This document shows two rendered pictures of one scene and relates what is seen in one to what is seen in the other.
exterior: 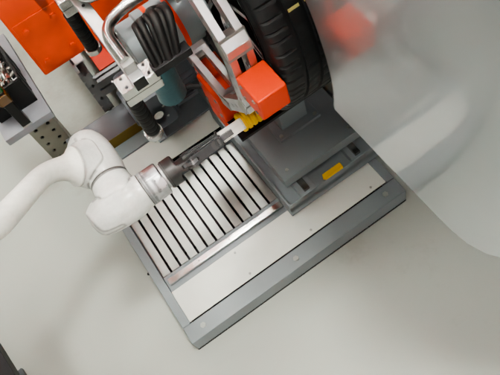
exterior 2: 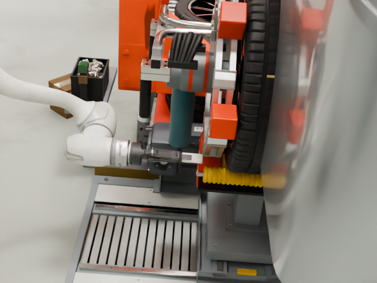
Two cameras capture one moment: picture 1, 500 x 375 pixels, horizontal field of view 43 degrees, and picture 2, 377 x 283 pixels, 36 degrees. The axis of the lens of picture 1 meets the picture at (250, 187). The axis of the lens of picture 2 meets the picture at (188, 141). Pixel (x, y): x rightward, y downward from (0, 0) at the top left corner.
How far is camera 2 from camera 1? 0.72 m
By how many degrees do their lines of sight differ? 28
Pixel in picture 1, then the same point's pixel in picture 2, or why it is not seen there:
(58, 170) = (74, 103)
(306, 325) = not seen: outside the picture
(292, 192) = (208, 267)
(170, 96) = (176, 137)
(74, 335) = not seen: outside the picture
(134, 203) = (98, 148)
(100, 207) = (77, 136)
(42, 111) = not seen: hidden behind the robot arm
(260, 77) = (226, 109)
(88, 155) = (98, 110)
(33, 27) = (132, 52)
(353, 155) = (269, 273)
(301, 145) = (238, 240)
